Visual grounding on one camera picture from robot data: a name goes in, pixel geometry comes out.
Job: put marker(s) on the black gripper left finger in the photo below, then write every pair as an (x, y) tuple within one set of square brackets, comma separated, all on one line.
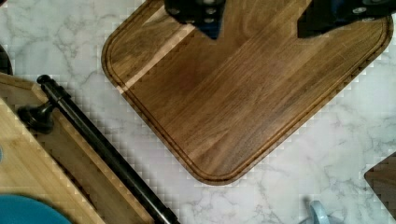
[(204, 15)]

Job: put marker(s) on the dark wooden box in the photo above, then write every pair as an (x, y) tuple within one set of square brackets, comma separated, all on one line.
[(382, 179)]

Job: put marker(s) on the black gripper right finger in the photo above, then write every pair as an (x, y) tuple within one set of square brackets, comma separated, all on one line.
[(323, 16)]

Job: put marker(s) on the dark wooden cutting board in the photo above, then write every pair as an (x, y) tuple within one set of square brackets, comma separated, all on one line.
[(222, 105)]

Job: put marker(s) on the bamboo drawer cabinet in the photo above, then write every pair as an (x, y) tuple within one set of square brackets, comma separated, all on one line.
[(60, 168)]

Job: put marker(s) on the blue round plate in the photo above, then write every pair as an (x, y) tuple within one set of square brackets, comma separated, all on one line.
[(16, 209)]

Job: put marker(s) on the light blue mug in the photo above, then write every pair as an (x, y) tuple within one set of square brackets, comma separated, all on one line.
[(318, 215)]

